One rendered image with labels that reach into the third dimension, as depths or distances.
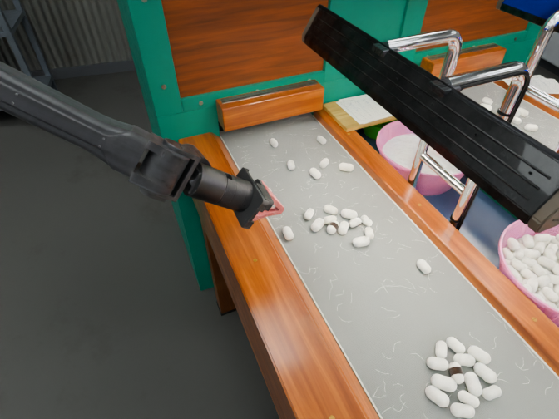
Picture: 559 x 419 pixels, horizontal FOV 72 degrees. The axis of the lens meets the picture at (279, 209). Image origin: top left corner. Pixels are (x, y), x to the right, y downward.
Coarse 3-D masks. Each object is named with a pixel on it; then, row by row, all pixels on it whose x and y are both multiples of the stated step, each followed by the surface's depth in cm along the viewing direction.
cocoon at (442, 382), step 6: (432, 378) 61; (438, 378) 60; (444, 378) 60; (450, 378) 60; (432, 384) 61; (438, 384) 60; (444, 384) 60; (450, 384) 60; (456, 384) 60; (444, 390) 60; (450, 390) 60
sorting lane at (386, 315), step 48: (240, 144) 109; (288, 144) 109; (336, 144) 109; (288, 192) 94; (336, 192) 94; (384, 192) 94; (288, 240) 83; (336, 240) 83; (384, 240) 83; (336, 288) 74; (384, 288) 74; (432, 288) 74; (336, 336) 67; (384, 336) 67; (432, 336) 67; (480, 336) 67; (384, 384) 62; (528, 384) 62
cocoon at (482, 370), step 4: (476, 364) 62; (480, 364) 62; (484, 364) 62; (476, 368) 62; (480, 368) 62; (484, 368) 61; (488, 368) 61; (476, 372) 62; (480, 372) 61; (484, 372) 61; (488, 372) 61; (492, 372) 61; (480, 376) 62; (484, 376) 61; (488, 376) 61; (492, 376) 61; (496, 376) 61; (484, 380) 61; (488, 380) 61; (492, 380) 60; (496, 380) 61
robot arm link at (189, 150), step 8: (168, 144) 55; (176, 144) 57; (184, 144) 67; (176, 152) 55; (184, 152) 56; (192, 152) 58; (192, 160) 58; (200, 160) 64; (192, 168) 58; (184, 176) 58; (176, 184) 59; (184, 184) 58; (144, 192) 57; (176, 192) 59; (160, 200) 58; (176, 200) 59
